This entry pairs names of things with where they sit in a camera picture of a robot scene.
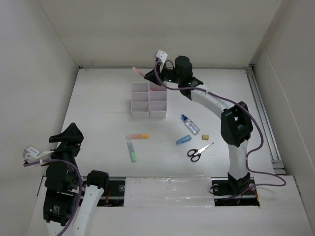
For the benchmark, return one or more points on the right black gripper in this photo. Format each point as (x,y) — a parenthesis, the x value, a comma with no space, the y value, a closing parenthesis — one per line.
(152,76)

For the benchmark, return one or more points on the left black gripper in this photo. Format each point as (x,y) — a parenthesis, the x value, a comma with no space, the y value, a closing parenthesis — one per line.
(71,138)

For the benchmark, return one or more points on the red pen clear cap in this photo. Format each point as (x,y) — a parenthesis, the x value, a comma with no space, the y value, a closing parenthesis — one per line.
(152,88)

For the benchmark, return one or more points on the pink pen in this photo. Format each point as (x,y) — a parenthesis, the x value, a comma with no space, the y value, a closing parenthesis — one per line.
(138,71)

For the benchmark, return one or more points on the green highlighter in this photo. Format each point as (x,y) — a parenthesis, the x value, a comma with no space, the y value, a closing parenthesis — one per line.
(132,154)

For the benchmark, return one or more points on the orange yellow highlighter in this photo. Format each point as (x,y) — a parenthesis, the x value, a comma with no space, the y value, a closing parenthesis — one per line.
(137,136)

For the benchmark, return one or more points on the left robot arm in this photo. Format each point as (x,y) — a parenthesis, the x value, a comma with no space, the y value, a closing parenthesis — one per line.
(70,202)

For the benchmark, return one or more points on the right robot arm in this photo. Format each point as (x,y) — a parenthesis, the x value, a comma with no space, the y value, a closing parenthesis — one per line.
(235,120)

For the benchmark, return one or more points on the white right organizer container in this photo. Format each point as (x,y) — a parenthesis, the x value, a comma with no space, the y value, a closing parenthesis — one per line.
(157,103)

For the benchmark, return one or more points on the white organizer container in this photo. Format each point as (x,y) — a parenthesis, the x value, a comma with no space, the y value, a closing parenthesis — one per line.
(140,100)
(157,103)

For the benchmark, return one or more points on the white left organizer container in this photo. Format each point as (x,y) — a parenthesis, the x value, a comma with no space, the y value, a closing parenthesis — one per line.
(140,100)

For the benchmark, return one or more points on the blue cap spray bottle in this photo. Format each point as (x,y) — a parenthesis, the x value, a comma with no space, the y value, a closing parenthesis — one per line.
(190,125)

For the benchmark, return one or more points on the blue correction tape dispenser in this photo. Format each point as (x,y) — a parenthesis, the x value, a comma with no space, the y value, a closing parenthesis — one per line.
(184,139)

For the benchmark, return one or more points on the yellow eraser cube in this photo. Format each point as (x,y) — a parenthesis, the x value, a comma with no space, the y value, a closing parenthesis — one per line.
(205,137)

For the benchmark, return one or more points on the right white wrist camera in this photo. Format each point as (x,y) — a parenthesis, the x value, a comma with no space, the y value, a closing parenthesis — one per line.
(161,56)

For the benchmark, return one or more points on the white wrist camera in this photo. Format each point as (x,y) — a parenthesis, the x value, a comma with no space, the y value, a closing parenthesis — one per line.
(161,56)
(33,154)

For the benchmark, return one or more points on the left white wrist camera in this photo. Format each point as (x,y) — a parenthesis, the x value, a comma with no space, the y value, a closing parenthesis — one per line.
(33,154)

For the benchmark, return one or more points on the black handled scissors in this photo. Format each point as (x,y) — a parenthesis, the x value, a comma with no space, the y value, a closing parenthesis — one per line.
(195,154)

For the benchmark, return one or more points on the aluminium rail strip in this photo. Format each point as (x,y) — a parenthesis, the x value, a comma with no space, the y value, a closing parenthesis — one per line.
(269,137)

